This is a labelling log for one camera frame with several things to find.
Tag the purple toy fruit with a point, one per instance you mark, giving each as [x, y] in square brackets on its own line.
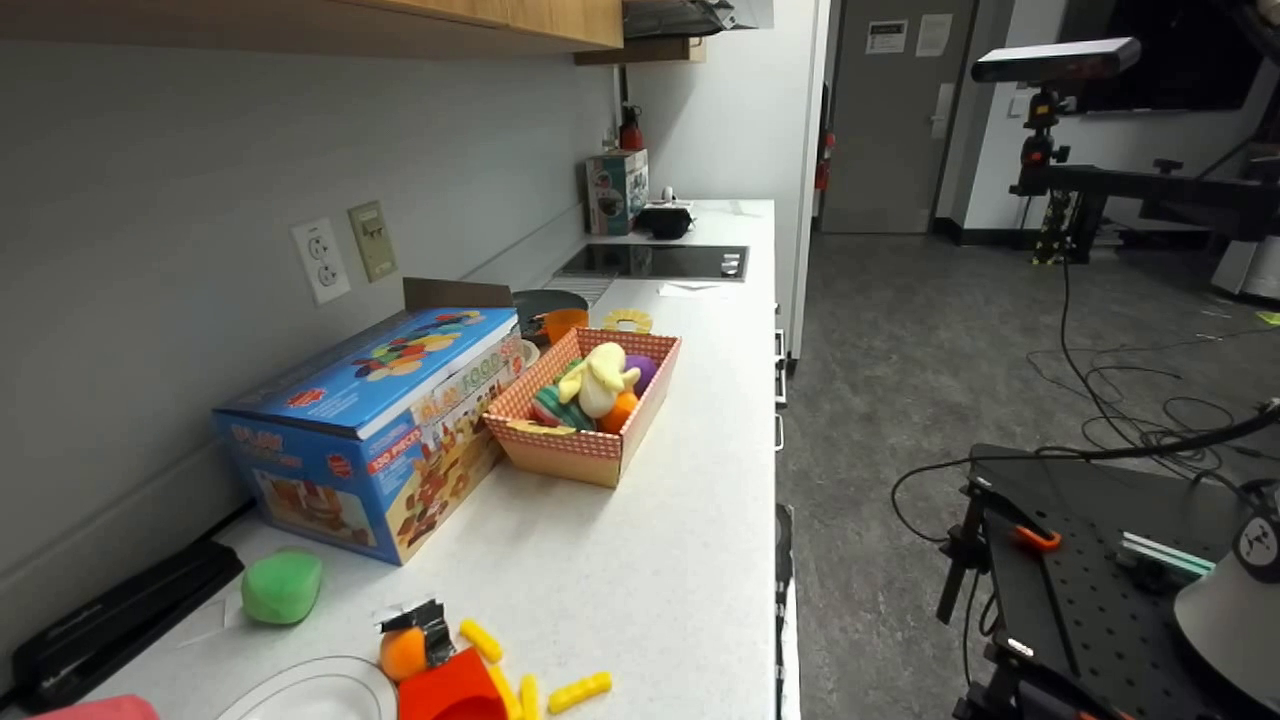
[641, 370]

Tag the gray range hood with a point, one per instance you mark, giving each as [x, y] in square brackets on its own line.
[687, 12]

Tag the white refrigerator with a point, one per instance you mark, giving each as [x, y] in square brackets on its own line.
[726, 132]

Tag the wooden wall cabinet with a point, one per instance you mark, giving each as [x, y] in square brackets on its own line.
[200, 26]

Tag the cream toy banana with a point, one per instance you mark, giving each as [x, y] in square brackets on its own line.
[603, 370]

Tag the orange toy in bowl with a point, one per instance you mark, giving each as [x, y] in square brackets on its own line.
[563, 325]

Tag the pink cardboard tray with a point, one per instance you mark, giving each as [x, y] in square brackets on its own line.
[567, 455]

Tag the orange toy fruit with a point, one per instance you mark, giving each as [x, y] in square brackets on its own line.
[616, 413]

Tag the brown flat board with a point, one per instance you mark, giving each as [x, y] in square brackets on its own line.
[453, 293]

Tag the black stapler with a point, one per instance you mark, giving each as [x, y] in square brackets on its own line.
[122, 618]

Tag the beige switch plate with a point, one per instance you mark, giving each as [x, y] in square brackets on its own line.
[373, 243]

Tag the gray bowl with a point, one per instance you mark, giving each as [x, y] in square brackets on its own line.
[537, 306]

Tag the black bar camera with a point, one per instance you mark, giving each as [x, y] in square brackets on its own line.
[1062, 56]

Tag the orange toy ball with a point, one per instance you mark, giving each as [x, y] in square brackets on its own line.
[400, 654]

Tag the black breadboard table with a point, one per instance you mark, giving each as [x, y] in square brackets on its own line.
[1107, 614]

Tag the black camera stand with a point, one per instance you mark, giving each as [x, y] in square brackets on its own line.
[1135, 184]

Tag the black table clamp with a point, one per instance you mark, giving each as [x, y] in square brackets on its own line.
[960, 545]

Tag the green white carton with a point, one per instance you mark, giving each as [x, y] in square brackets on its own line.
[616, 190]

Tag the gray door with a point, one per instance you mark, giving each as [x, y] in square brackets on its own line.
[895, 132]

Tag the yellow toy fry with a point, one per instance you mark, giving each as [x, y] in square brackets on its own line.
[481, 643]
[528, 698]
[583, 694]

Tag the teal white bar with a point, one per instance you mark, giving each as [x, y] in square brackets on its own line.
[1166, 553]

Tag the black toy piece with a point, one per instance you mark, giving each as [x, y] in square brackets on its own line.
[429, 627]

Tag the wooden cabinet door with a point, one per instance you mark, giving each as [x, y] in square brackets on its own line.
[521, 16]

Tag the black cooktop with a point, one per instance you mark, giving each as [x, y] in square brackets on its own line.
[652, 263]

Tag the white plate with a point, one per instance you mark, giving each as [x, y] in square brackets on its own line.
[312, 694]

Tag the green toy block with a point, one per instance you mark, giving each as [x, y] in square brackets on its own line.
[283, 591]

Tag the red toy fries box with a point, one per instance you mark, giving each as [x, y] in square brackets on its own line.
[445, 689]

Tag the pink toy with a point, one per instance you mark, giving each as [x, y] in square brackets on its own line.
[102, 710]

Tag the red orange bottle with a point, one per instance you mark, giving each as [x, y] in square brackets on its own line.
[628, 131]

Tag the white wall outlet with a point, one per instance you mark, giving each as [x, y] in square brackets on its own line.
[321, 263]

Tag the yellow toy piece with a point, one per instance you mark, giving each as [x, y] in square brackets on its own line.
[628, 316]

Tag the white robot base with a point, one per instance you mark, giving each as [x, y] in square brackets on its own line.
[1234, 633]

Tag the red fire extinguisher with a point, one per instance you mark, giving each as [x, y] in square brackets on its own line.
[824, 163]

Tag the white paper sign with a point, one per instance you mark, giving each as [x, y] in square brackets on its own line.
[932, 35]
[886, 38]

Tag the green toy vegetable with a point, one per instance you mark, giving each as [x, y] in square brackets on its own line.
[563, 406]

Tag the blue toy box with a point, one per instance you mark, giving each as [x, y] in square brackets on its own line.
[381, 427]

